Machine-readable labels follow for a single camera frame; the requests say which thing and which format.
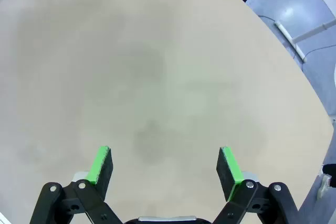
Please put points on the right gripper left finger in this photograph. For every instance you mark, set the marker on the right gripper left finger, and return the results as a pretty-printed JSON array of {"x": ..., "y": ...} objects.
[{"x": 78, "y": 203}]

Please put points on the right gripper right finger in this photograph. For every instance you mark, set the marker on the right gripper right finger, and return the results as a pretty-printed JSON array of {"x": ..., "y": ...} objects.
[{"x": 252, "y": 203}]

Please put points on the grey sneaker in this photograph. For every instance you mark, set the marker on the grey sneaker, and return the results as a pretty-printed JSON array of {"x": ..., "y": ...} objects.
[{"x": 323, "y": 186}]

